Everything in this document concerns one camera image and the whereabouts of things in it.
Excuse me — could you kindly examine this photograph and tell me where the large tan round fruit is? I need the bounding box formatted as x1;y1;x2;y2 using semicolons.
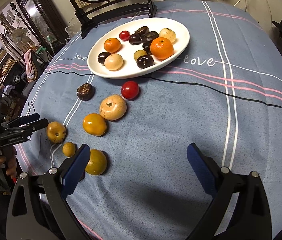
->
47;121;67;144

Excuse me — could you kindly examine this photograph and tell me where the yellow orange tomato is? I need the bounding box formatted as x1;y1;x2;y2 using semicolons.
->
82;113;107;137

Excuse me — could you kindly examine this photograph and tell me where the green yellow round fruit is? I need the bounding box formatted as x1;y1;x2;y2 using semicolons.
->
85;149;107;176

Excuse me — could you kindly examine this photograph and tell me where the beige oblong fruit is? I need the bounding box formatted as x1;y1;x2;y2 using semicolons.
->
99;94;127;121

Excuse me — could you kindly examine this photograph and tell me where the dark plum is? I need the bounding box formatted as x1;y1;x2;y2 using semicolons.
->
136;55;154;69
129;34;142;46
97;51;111;64

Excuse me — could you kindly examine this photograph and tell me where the red cherry tomato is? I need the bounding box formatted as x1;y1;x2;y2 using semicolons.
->
119;30;130;41
121;81;139;100

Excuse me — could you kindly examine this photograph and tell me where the orange tangerine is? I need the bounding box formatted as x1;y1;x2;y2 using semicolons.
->
150;37;174;60
104;37;121;54

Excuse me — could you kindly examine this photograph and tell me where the large dark mangosteen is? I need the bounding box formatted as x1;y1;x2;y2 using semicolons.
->
142;31;159;43

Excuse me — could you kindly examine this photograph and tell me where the dark brown speckled mangosteen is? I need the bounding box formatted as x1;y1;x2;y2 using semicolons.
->
135;26;149;37

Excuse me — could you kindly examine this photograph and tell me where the pale cream round fruit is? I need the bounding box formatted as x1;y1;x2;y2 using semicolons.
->
159;28;177;43

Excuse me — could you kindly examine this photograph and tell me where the small dark plum isolated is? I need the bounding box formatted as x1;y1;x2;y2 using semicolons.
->
143;41;152;55

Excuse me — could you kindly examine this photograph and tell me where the person left hand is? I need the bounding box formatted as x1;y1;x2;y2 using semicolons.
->
0;146;17;178

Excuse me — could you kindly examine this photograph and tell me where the green broom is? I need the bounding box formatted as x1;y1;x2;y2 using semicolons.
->
35;35;56;55

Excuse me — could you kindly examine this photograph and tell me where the dark wooden cabinet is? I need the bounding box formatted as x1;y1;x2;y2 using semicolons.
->
15;0;69;53

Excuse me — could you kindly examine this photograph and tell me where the blue striped tablecloth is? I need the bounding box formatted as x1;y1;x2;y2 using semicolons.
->
22;0;282;239

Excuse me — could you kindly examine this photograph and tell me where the white round plate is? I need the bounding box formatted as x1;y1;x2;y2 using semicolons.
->
87;17;190;79

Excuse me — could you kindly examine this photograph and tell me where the round painted screen on stand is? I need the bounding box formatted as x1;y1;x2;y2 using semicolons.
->
69;0;157;38

